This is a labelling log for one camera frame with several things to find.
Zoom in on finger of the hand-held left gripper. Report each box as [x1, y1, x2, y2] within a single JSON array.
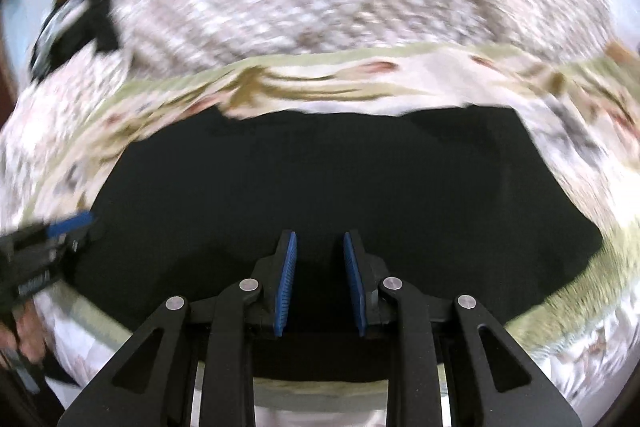
[[37, 210, 97, 248]]

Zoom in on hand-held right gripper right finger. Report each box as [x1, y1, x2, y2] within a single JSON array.
[[342, 229, 584, 427]]

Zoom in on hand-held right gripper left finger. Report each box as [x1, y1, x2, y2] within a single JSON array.
[[57, 229, 299, 427]]

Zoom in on black pants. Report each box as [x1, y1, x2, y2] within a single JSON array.
[[64, 104, 604, 384]]

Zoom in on person's left hand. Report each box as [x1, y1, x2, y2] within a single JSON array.
[[0, 299, 48, 365]]

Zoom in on black garment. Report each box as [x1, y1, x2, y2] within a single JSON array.
[[30, 0, 122, 80]]

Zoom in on light blue cloth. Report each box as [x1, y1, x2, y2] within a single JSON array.
[[37, 0, 88, 43]]

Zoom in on cream fleece blanket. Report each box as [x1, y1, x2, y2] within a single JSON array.
[[0, 41, 640, 427]]

